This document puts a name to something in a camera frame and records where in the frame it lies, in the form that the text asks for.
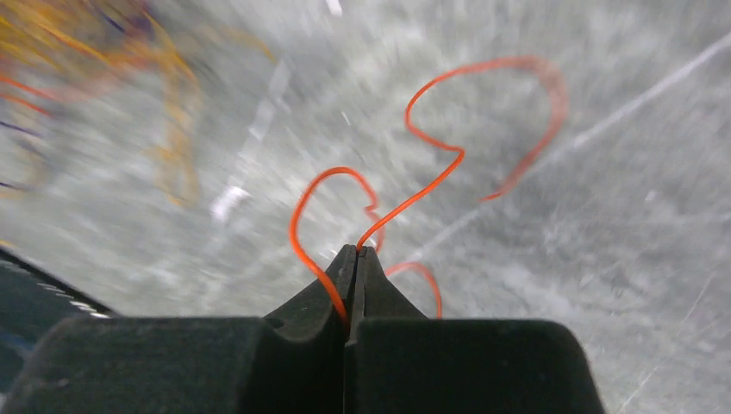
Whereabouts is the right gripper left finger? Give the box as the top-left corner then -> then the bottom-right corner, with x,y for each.
262,279 -> 356,413

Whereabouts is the yellow cable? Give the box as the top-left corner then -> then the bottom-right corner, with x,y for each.
0,0 -> 278,249

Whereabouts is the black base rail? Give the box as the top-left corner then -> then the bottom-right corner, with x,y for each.
1,247 -> 117,397

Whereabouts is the orange cable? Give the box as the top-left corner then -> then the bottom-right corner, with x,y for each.
0,55 -> 571,329

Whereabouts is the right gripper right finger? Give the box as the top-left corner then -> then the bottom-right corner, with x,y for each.
348,245 -> 429,414

